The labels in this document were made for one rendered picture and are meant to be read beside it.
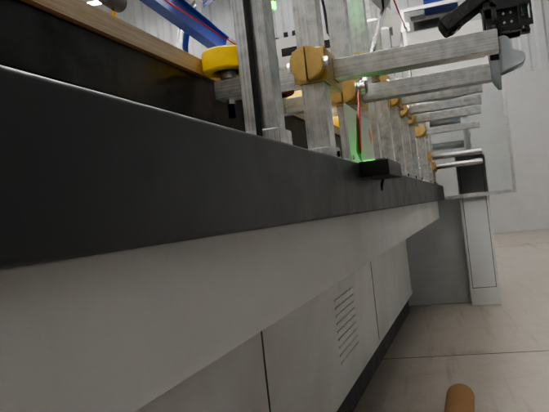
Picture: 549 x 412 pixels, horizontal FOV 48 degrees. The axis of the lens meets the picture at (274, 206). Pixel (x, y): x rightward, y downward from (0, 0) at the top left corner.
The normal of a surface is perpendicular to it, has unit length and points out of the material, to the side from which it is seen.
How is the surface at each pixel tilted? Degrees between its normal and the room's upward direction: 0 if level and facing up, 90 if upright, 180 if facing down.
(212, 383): 90
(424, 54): 90
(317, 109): 90
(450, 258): 90
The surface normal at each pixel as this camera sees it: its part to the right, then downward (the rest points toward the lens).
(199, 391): 0.94, -0.11
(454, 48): -0.31, 0.02
